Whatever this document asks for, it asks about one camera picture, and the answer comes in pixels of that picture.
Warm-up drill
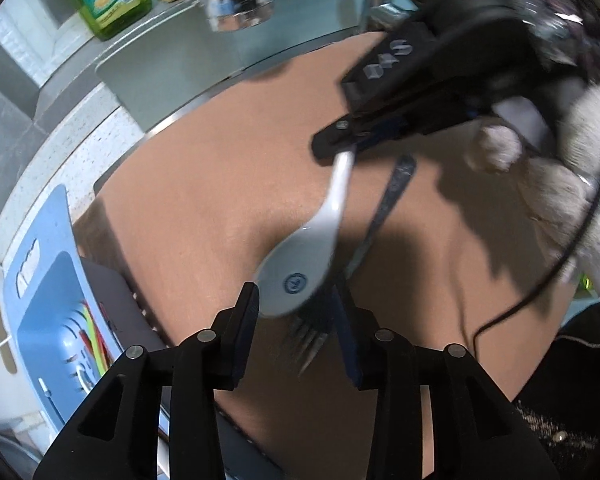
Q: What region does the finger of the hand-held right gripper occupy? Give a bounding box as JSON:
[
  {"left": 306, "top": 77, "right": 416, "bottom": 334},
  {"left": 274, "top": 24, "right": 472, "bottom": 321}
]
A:
[{"left": 311, "top": 107, "right": 481, "bottom": 162}]

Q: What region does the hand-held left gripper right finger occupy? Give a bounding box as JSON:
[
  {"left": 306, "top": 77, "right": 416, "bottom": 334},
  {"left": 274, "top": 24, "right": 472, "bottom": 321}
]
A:
[{"left": 332, "top": 285, "right": 561, "bottom": 480}]

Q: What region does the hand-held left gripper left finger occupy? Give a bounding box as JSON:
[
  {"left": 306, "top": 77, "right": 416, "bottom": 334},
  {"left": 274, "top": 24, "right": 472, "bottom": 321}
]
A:
[{"left": 32, "top": 282, "right": 260, "bottom": 480}]

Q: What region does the white ceramic spoon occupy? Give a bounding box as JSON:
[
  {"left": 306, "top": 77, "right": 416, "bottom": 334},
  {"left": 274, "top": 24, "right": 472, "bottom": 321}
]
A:
[{"left": 254, "top": 150, "right": 357, "bottom": 317}]

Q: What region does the metal fork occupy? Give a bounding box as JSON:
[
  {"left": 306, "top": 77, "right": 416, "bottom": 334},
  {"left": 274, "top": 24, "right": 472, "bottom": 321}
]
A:
[{"left": 287, "top": 155, "right": 417, "bottom": 376}]

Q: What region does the red-tipped wooden chopstick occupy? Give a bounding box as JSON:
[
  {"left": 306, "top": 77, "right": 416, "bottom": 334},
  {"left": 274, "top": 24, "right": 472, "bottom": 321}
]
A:
[{"left": 79, "top": 300, "right": 118, "bottom": 367}]

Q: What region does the green chopstick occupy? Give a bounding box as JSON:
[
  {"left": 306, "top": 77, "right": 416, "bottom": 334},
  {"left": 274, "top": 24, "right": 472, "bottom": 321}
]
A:
[{"left": 81, "top": 304, "right": 115, "bottom": 377}]

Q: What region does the blue utensil drainer rack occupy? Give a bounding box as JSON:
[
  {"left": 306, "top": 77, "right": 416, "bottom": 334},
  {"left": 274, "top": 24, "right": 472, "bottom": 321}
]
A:
[{"left": 2, "top": 184, "right": 281, "bottom": 480}]

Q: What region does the person's right hand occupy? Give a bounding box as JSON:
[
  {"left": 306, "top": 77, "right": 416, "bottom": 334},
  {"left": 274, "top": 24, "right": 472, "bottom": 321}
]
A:
[{"left": 466, "top": 82, "right": 600, "bottom": 318}]

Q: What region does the brown sink mat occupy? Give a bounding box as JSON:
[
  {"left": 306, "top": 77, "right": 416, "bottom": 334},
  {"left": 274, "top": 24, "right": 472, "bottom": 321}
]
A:
[{"left": 72, "top": 30, "right": 581, "bottom": 480}]

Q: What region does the person's dark clothing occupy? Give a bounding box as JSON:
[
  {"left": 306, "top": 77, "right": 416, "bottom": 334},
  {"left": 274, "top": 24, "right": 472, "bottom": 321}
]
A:
[{"left": 510, "top": 300, "right": 600, "bottom": 480}]

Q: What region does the black cable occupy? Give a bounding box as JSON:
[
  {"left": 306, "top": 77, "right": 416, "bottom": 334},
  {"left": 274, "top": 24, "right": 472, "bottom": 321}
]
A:
[{"left": 472, "top": 75, "right": 600, "bottom": 357}]

